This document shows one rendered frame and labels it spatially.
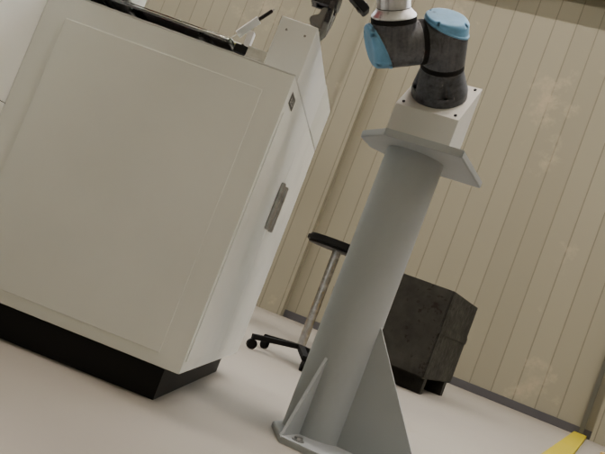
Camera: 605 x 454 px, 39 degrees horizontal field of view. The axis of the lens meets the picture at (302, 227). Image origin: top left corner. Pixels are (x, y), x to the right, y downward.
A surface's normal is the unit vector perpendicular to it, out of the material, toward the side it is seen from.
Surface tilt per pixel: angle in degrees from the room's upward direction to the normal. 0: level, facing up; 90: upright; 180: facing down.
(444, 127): 90
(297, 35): 90
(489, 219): 90
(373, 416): 90
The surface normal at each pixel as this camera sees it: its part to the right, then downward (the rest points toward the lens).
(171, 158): -0.06, -0.10
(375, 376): -0.33, -0.19
